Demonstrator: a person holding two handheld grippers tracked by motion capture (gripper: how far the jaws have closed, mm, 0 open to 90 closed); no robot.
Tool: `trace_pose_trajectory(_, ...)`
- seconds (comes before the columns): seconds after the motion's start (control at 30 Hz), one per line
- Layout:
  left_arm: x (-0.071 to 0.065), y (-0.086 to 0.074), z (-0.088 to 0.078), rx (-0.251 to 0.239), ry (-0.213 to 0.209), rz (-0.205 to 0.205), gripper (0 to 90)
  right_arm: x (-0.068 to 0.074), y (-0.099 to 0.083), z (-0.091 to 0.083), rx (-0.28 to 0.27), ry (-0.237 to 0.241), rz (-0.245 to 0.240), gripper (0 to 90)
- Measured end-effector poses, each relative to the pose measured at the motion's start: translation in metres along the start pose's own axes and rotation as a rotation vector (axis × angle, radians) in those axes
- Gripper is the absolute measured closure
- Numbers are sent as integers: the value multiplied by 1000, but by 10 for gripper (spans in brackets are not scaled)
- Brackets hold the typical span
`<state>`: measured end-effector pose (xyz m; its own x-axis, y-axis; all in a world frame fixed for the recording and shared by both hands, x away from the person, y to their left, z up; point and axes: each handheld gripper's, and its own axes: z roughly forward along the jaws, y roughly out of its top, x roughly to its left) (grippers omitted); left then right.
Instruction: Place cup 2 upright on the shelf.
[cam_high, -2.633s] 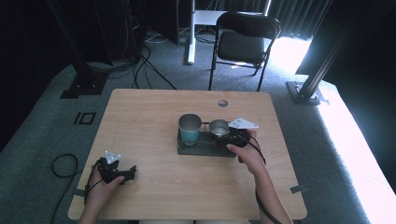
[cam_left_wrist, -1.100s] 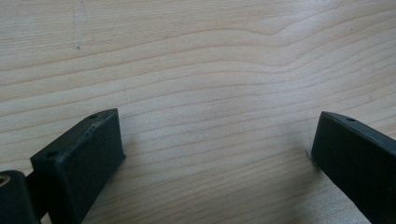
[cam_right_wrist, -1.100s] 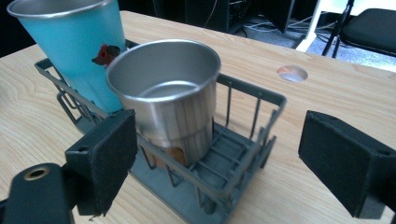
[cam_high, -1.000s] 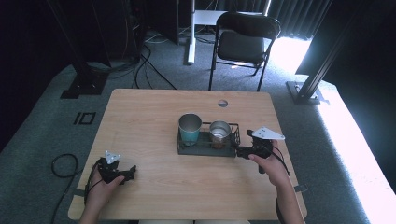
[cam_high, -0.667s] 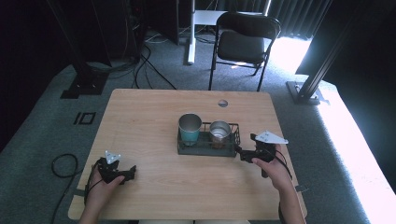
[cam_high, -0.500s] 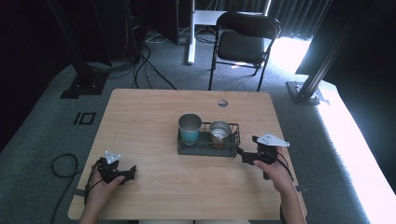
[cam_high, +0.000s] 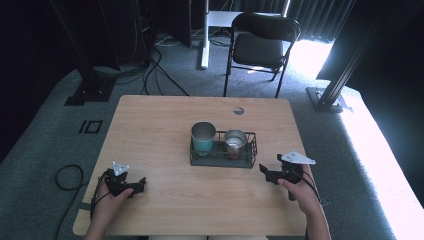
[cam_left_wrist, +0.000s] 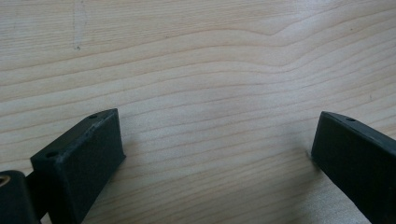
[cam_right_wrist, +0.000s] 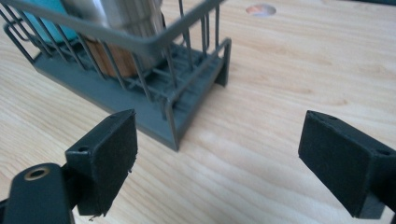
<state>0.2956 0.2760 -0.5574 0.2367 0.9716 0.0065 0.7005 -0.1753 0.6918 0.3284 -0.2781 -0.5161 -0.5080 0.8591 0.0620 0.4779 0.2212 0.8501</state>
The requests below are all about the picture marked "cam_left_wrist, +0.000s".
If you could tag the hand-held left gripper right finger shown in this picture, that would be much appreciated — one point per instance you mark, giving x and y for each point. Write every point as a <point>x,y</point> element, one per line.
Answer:
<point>358,165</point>

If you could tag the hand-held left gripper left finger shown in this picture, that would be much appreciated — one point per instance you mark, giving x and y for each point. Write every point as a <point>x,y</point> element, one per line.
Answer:
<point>81,168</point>

